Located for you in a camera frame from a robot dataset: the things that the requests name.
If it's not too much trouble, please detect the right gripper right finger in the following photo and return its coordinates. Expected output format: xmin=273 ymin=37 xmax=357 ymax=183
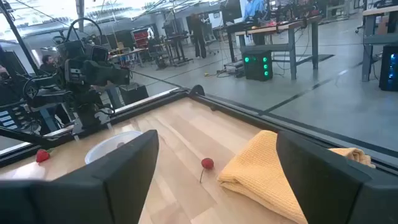
xmin=275 ymin=130 xmax=398 ymax=224

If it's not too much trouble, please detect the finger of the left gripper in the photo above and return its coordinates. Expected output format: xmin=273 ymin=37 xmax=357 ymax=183
xmin=83 ymin=60 xmax=131 ymax=87

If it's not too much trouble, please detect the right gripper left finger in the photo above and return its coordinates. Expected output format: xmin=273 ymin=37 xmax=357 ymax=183
xmin=0 ymin=129 xmax=160 ymax=224

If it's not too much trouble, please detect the clear plastic tupperware cup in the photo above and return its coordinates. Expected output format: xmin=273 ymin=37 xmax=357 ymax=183
xmin=84 ymin=130 xmax=144 ymax=165

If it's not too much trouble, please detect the red strawberry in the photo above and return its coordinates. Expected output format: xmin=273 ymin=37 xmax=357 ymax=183
xmin=35 ymin=148 xmax=51 ymax=164

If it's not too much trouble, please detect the person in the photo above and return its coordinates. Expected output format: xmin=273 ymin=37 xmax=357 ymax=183
xmin=39 ymin=54 xmax=58 ymax=75
xmin=189 ymin=13 xmax=208 ymax=60
xmin=243 ymin=0 xmax=266 ymax=20

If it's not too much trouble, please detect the shelf with red bins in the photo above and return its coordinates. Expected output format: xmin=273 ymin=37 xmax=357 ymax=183
xmin=131 ymin=27 xmax=154 ymax=49

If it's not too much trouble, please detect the black slanted pole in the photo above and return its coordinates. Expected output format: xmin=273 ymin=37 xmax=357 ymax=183
xmin=0 ymin=0 xmax=41 ymax=77

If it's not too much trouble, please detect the folded yellow cloth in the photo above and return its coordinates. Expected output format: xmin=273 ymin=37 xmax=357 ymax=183
xmin=217 ymin=129 xmax=377 ymax=224

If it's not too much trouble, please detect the black control box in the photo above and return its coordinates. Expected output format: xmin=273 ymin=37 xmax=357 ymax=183
xmin=0 ymin=104 xmax=24 ymax=131

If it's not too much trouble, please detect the computer tower with blue light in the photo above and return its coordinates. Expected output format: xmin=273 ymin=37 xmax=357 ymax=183
xmin=378 ymin=45 xmax=398 ymax=92

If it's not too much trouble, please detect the wooden top workbench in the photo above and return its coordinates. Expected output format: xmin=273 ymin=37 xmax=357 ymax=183
xmin=234 ymin=14 xmax=323 ymax=80
xmin=361 ymin=5 xmax=398 ymax=82

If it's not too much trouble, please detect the computer tower with green lights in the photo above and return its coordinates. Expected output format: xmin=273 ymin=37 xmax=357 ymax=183
xmin=242 ymin=49 xmax=274 ymax=82

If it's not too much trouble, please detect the black table frame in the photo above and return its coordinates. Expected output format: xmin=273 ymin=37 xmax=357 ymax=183
xmin=0 ymin=83 xmax=398 ymax=175

